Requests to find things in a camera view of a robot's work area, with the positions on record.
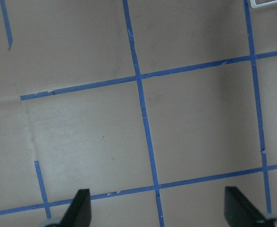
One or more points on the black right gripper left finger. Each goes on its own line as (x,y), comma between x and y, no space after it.
(79,213)

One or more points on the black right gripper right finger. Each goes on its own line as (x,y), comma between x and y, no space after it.
(240,212)

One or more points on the white wire cup rack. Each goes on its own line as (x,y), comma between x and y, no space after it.
(262,3)

